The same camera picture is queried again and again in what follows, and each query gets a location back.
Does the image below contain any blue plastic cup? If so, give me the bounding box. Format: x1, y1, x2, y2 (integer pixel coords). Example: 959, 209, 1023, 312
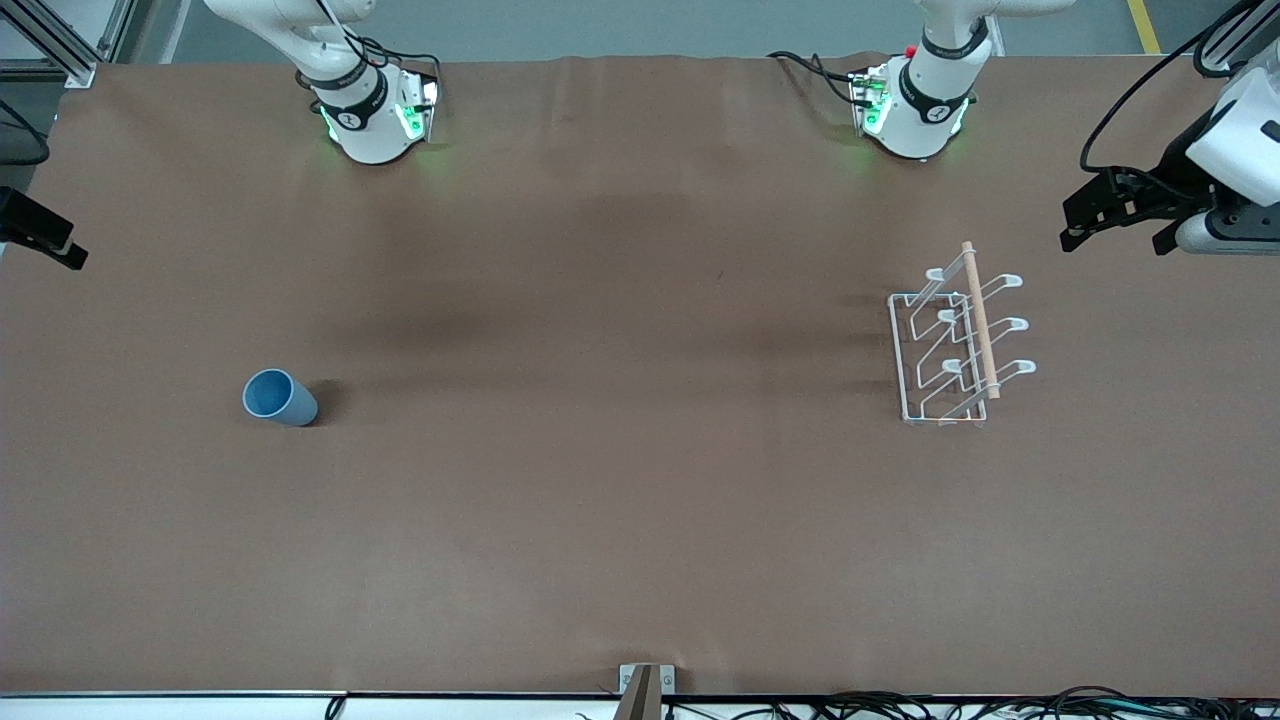
243, 369, 319, 428

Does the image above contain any black base cable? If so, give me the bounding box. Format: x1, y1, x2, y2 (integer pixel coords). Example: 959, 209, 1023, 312
345, 35, 443, 86
768, 50, 867, 107

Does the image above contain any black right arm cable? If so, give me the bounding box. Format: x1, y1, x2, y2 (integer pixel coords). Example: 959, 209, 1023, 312
0, 98, 51, 168

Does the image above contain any grey metal bracket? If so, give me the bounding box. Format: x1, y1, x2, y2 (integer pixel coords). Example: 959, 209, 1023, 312
618, 663, 677, 720

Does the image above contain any brown table cover sheet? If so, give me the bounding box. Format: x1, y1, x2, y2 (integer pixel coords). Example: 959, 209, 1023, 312
0, 52, 1280, 698

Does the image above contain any aluminium frame profile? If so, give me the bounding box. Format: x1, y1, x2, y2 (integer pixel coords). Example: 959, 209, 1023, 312
0, 0, 136, 89

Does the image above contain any white wire cup holder rack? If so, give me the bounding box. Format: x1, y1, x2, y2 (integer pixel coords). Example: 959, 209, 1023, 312
888, 241, 1037, 428

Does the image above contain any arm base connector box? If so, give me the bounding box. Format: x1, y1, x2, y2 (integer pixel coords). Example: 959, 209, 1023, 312
849, 65, 893, 137
395, 72, 442, 143

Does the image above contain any black cable bundle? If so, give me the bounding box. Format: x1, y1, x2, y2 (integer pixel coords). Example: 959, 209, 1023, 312
660, 685, 1280, 720

